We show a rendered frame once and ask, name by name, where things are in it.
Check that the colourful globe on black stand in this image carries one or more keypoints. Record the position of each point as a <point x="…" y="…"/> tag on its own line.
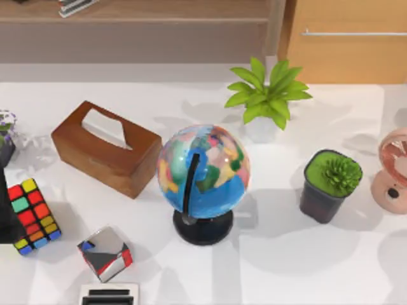
<point x="210" y="178"/>

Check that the green leafy plant white pot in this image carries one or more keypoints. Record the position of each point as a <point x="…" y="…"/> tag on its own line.
<point x="267" y="95"/>

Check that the wooden tissue box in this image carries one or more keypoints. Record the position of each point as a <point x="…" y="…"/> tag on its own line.
<point x="105" y="155"/>

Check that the green succulent in dark pot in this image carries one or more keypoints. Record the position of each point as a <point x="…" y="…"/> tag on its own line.
<point x="327" y="187"/>

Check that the wooden open shelf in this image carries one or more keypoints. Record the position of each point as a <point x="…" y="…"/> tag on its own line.
<point x="133" y="31"/>

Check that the silver red blue cube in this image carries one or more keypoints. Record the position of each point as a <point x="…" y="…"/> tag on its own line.
<point x="106" y="254"/>

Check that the white and black box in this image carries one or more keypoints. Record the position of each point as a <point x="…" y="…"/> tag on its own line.
<point x="109" y="295"/>

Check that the wooden cupboard door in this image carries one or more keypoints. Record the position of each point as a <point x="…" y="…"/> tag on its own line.
<point x="346" y="47"/>

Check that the colourful puzzle cube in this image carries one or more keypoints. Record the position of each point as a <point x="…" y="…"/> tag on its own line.
<point x="33" y="216"/>

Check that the pink desk fan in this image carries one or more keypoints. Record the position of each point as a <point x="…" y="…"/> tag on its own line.
<point x="392" y="171"/>

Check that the grey stacked books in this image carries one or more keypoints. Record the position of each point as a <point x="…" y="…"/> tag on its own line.
<point x="76" y="5"/>

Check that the purple flower plant dark pot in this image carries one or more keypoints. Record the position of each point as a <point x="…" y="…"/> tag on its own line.
<point x="5" y="136"/>

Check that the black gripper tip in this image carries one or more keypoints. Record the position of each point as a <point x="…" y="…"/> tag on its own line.
<point x="8" y="216"/>

